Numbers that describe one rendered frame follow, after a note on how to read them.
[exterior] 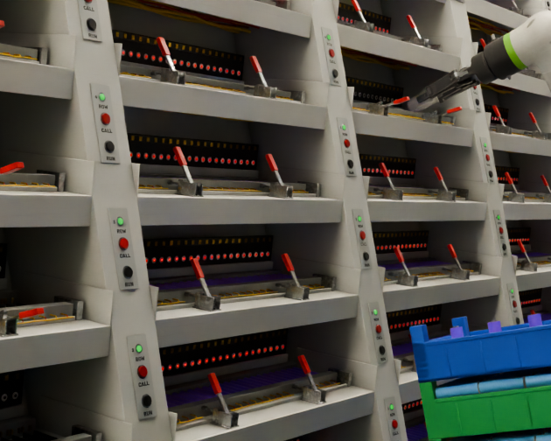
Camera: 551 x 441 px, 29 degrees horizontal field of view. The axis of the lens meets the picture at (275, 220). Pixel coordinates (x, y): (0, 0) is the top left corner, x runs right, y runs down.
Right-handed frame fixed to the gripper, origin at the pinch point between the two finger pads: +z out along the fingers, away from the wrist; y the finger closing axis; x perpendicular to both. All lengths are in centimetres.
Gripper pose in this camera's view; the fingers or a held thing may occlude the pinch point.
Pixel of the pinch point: (421, 101)
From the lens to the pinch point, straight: 268.1
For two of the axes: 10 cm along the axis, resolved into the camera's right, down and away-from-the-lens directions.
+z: -7.6, 3.8, 5.3
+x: 3.2, 9.2, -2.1
